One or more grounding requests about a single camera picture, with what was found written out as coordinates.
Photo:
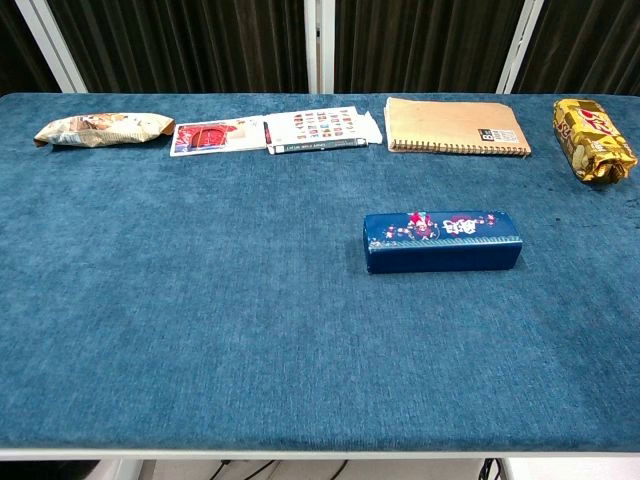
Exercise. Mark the white and blue box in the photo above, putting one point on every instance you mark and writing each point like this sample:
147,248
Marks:
440,250

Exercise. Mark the white stamp print book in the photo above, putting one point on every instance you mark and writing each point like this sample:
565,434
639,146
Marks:
320,125

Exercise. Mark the blue velvet table cloth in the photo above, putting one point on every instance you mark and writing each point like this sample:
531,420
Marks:
200,300

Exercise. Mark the red white card packet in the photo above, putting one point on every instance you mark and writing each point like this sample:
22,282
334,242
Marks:
210,137

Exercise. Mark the brown spiral notebook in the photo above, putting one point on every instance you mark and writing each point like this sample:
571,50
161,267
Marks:
440,125

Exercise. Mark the dark pleated partition panel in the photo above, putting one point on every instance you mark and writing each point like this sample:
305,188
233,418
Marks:
190,45
425,45
17,60
590,45

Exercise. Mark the beige snack bag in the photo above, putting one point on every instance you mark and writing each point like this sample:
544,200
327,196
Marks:
100,131

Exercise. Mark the gold snack bag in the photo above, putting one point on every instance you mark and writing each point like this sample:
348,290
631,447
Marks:
590,137

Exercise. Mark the white partition frame post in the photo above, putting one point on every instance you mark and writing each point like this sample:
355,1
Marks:
50,45
520,45
320,45

